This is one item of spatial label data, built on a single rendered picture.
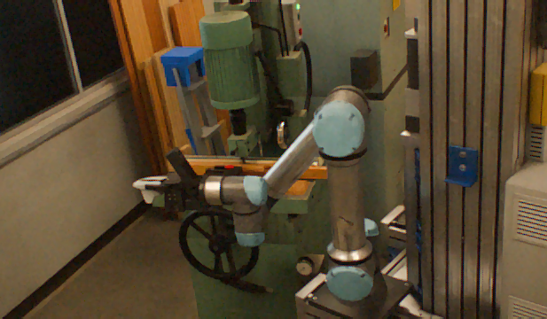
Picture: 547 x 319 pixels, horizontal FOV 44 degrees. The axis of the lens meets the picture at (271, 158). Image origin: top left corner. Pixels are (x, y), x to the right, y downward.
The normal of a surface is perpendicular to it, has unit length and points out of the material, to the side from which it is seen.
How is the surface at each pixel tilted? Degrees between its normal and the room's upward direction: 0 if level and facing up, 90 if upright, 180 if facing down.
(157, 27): 87
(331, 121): 83
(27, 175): 90
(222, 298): 90
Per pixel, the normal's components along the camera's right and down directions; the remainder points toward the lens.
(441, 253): -0.63, 0.39
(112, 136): 0.90, 0.09
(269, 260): -0.28, 0.43
